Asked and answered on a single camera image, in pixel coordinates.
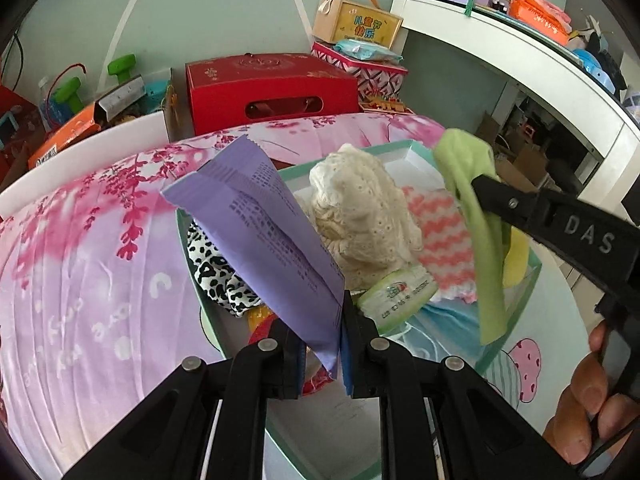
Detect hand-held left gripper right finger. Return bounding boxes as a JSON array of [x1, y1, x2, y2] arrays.
[[340, 290, 583, 480]]

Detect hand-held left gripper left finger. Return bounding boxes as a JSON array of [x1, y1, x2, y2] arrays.
[[62, 317, 306, 480]]

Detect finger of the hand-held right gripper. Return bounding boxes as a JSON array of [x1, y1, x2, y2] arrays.
[[471, 174, 546, 242]]

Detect red tape roll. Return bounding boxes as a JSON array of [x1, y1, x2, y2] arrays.
[[248, 322, 335, 397]]

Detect yellow round bun toy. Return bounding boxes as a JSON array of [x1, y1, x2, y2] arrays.
[[247, 305, 276, 331]]

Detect light green cloth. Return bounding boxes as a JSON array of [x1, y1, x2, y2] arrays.
[[432, 128, 511, 346]]

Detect green drink carton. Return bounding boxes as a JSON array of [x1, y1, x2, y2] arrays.
[[356, 266, 438, 335]]

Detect pink striped towel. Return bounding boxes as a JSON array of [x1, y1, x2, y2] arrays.
[[400, 185, 478, 303]]

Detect shallow teal cardboard box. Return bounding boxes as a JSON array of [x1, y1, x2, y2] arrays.
[[175, 139, 543, 480]]

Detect blue face mask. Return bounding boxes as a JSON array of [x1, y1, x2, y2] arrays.
[[382, 300, 483, 361]]

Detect leopard print scrunchie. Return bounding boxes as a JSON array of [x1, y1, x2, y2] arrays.
[[186, 220, 266, 317]]

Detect purple printed packet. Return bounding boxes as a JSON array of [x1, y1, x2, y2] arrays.
[[161, 135, 346, 383]]

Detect cream lace cloth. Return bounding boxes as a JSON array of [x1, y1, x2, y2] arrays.
[[306, 143, 426, 291]]

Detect person's right hand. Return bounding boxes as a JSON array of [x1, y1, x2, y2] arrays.
[[542, 320, 640, 466]]

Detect cardboard boxes under desk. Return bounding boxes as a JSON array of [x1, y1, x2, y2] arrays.
[[472, 110, 566, 191]]

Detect gold red box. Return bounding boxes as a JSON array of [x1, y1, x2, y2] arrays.
[[360, 92, 416, 117]]

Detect blue plastic item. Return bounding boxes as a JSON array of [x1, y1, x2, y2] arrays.
[[572, 47, 613, 88]]

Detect white desk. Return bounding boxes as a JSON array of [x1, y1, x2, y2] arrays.
[[390, 0, 640, 201]]

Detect red white patterned box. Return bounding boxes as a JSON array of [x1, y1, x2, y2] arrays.
[[311, 41, 408, 101]]

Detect orange packets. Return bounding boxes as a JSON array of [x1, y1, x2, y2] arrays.
[[510, 0, 573, 47]]

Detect pink printed bed sheet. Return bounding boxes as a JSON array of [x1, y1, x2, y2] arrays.
[[0, 112, 591, 480]]

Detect blue wipes pack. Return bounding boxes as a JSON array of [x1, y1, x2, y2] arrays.
[[332, 38, 403, 65]]

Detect beige carry case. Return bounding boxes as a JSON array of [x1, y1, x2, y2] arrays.
[[312, 0, 405, 47]]

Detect red gift box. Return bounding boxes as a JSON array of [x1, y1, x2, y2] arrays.
[[185, 52, 360, 136]]

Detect white board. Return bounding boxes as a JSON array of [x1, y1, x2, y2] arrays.
[[0, 110, 171, 221]]

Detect teal plastic item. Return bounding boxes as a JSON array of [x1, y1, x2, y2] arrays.
[[145, 81, 171, 111]]

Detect grey black box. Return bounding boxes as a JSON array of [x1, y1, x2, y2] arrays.
[[95, 77, 146, 121]]

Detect orange cardboard box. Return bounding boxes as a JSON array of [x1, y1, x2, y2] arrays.
[[27, 102, 103, 170]]

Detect large red gift bag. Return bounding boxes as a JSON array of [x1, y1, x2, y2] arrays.
[[0, 85, 46, 186]]

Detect clear water bottle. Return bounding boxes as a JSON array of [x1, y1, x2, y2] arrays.
[[37, 77, 58, 133]]

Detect blue toy frame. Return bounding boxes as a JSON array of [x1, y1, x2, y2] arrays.
[[0, 112, 21, 151]]

